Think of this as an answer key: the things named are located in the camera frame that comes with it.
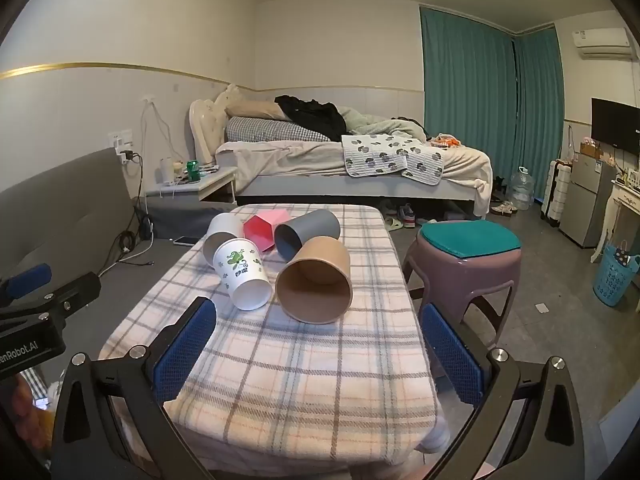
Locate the white air conditioner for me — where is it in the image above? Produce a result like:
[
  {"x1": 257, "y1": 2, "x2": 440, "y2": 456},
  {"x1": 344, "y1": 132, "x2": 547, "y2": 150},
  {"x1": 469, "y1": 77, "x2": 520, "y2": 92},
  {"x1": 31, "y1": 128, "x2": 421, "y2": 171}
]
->
[{"x1": 572, "y1": 27, "x2": 632, "y2": 59}]

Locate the plain white cup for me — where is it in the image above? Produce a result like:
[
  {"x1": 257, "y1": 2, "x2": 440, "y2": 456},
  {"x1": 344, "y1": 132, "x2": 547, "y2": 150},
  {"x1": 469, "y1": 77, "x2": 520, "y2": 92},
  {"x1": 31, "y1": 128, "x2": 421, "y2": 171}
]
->
[{"x1": 203, "y1": 212, "x2": 246, "y2": 266}]

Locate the bed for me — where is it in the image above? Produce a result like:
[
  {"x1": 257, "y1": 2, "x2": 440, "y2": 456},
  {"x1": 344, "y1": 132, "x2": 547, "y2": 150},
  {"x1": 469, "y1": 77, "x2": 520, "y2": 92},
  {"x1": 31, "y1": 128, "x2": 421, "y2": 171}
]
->
[{"x1": 215, "y1": 105, "x2": 494, "y2": 219}]

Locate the pale green quilt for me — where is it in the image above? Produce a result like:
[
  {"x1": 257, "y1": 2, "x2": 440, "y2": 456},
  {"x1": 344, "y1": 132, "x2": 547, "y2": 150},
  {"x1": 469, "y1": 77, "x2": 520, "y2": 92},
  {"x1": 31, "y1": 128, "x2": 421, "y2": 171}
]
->
[{"x1": 339, "y1": 107, "x2": 427, "y2": 142}]

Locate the grey sofa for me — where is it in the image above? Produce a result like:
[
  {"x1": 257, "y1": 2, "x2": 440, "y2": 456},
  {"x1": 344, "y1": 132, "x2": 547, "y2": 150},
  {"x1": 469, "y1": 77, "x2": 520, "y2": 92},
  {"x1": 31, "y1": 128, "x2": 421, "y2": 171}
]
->
[{"x1": 0, "y1": 146, "x2": 151, "y2": 289}]

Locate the white dressing table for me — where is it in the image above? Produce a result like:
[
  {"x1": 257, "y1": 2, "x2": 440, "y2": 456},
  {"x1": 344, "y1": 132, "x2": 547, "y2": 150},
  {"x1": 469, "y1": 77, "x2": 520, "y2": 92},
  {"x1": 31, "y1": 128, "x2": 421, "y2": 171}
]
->
[{"x1": 590, "y1": 179, "x2": 640, "y2": 264}]

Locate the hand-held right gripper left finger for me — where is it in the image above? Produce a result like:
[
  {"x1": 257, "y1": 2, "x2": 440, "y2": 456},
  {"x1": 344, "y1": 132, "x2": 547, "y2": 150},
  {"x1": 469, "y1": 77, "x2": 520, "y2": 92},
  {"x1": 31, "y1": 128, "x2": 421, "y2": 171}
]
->
[{"x1": 50, "y1": 296, "x2": 218, "y2": 480}]

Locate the blue laundry basket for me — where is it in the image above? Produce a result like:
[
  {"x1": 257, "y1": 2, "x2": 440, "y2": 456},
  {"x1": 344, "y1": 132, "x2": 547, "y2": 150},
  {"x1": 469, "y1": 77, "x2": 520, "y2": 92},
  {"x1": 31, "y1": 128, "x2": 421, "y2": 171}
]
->
[{"x1": 592, "y1": 241, "x2": 640, "y2": 309}]

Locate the black television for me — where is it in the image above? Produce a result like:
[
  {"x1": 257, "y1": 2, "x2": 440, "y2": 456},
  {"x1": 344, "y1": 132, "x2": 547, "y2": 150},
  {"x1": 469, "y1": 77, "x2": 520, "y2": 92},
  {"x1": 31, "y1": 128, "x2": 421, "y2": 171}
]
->
[{"x1": 590, "y1": 97, "x2": 640, "y2": 156}]

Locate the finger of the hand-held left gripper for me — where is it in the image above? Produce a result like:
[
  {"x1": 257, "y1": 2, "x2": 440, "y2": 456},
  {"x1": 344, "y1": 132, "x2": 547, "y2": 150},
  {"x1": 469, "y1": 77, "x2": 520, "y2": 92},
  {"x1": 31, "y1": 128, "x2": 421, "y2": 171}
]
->
[
  {"x1": 0, "y1": 272, "x2": 102, "y2": 334},
  {"x1": 0, "y1": 262, "x2": 53, "y2": 307}
]

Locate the beige pillow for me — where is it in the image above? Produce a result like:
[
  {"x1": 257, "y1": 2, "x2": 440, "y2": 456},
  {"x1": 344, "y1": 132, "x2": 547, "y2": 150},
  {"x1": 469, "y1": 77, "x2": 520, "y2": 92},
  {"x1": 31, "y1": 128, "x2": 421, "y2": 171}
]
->
[{"x1": 224, "y1": 84, "x2": 292, "y2": 122}]

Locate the large clear water bottle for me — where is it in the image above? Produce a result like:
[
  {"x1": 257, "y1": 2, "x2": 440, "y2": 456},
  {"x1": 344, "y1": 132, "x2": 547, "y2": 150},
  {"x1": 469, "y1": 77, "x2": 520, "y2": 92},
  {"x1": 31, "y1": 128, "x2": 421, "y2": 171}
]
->
[{"x1": 508, "y1": 166, "x2": 535, "y2": 211}]

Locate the teal seat cushion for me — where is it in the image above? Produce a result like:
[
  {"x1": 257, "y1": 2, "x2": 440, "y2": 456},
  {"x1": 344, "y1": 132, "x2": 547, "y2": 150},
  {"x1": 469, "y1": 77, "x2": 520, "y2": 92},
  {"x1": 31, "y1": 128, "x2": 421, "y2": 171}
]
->
[{"x1": 417, "y1": 219, "x2": 522, "y2": 261}]

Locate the white cup with green print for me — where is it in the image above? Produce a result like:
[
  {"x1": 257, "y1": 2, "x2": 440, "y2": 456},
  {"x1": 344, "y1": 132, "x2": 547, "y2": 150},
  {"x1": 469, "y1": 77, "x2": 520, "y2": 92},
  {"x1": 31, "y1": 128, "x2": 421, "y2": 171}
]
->
[{"x1": 212, "y1": 237, "x2": 274, "y2": 311}]

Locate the white nightstand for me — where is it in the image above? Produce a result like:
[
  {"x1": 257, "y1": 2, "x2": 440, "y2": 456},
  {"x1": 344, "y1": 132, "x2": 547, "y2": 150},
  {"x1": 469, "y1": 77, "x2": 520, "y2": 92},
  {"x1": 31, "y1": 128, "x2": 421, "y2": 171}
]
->
[{"x1": 144, "y1": 165, "x2": 239, "y2": 206}]

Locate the wide teal curtain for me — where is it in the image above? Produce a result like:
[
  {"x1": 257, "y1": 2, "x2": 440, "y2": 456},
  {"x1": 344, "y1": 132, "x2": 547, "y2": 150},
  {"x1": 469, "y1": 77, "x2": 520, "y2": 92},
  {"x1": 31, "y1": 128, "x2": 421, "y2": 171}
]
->
[{"x1": 419, "y1": 5, "x2": 519, "y2": 163}]

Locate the white mat with leaf print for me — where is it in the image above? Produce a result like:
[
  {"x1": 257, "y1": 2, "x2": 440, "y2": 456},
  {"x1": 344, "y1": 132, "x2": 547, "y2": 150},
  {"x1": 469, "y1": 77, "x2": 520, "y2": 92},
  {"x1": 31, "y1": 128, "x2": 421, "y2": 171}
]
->
[{"x1": 341, "y1": 133, "x2": 446, "y2": 186}]

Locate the black clothing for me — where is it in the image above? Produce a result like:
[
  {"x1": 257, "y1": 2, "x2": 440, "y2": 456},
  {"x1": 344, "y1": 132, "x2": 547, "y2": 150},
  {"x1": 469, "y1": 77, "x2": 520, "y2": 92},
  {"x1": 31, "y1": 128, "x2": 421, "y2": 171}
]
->
[{"x1": 274, "y1": 94, "x2": 348, "y2": 142}]

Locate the brown paper cup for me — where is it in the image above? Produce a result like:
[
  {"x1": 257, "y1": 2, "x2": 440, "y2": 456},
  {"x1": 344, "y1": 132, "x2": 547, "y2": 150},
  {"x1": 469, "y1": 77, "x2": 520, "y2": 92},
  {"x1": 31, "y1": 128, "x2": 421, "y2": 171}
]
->
[{"x1": 274, "y1": 236, "x2": 354, "y2": 325}]

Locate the plaid covered table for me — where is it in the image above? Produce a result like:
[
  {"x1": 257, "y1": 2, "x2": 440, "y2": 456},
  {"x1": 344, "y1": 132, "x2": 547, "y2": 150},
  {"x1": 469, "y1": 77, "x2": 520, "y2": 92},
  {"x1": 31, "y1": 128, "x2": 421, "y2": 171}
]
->
[{"x1": 97, "y1": 203, "x2": 452, "y2": 467}]

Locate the grey plastic cup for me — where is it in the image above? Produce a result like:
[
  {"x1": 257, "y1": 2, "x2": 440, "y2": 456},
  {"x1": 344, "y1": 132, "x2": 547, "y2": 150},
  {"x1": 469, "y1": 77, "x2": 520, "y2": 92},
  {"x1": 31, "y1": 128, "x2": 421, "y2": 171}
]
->
[{"x1": 273, "y1": 209, "x2": 342, "y2": 263}]

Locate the narrow teal curtain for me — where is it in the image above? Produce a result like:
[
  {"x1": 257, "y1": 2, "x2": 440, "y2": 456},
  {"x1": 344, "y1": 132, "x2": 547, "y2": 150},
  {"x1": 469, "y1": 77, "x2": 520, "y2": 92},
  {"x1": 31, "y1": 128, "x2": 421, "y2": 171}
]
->
[{"x1": 513, "y1": 25, "x2": 566, "y2": 202}]

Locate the checkered pillow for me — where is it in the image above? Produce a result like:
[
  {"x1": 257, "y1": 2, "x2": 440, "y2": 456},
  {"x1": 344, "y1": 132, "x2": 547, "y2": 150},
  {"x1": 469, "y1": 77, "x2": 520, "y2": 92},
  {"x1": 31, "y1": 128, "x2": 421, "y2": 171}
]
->
[{"x1": 224, "y1": 116, "x2": 332, "y2": 144}]

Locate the white suitcase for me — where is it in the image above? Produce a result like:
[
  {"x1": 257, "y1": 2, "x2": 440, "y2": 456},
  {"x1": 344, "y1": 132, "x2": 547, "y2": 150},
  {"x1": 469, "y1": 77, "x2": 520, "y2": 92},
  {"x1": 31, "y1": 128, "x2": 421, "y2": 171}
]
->
[{"x1": 540, "y1": 158, "x2": 573, "y2": 229}]

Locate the white cable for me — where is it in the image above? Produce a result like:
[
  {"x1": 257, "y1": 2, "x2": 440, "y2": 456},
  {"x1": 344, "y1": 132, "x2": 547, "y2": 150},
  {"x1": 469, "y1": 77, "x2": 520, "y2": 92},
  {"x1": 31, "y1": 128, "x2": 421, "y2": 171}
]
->
[{"x1": 139, "y1": 98, "x2": 187, "y2": 197}]

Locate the purple plastic stool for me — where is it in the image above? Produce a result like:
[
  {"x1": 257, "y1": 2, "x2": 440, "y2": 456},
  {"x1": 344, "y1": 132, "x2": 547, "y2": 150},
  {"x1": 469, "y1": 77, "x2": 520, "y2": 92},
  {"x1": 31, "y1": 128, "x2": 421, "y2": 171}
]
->
[{"x1": 402, "y1": 245, "x2": 524, "y2": 376}]

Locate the silver mini fridge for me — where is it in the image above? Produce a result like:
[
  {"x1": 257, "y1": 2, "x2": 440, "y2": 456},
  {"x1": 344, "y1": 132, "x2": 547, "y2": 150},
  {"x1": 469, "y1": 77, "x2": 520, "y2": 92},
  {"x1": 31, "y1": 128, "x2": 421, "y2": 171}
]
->
[{"x1": 558, "y1": 152, "x2": 619, "y2": 250}]

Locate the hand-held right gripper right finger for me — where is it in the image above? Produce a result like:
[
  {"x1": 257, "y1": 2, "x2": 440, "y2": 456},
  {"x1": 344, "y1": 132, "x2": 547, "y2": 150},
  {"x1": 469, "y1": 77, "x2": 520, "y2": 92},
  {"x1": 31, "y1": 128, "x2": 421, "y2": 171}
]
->
[{"x1": 419, "y1": 304, "x2": 587, "y2": 480}]

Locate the white padded headboard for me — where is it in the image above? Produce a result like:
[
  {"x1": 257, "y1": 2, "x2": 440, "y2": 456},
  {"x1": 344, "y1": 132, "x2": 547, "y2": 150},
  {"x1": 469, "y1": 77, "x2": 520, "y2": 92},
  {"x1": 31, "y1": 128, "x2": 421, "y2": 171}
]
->
[{"x1": 189, "y1": 97, "x2": 230, "y2": 167}]

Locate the black cable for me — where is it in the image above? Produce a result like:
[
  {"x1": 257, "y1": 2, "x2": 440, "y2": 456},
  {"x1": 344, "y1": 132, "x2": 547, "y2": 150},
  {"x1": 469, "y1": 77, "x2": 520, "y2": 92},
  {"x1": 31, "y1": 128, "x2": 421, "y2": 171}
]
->
[{"x1": 117, "y1": 152, "x2": 157, "y2": 267}]

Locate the pink hexagonal cup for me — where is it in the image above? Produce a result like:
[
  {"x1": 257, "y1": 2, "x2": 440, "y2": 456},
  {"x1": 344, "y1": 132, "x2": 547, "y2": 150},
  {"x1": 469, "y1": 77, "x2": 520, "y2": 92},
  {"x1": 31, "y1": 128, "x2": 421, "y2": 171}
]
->
[{"x1": 243, "y1": 209, "x2": 291, "y2": 254}]

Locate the wall power outlet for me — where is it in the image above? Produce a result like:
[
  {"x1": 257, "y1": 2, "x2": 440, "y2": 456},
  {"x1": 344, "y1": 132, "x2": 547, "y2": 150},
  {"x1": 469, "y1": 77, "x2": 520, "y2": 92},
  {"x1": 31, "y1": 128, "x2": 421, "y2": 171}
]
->
[{"x1": 108, "y1": 129, "x2": 134, "y2": 154}]

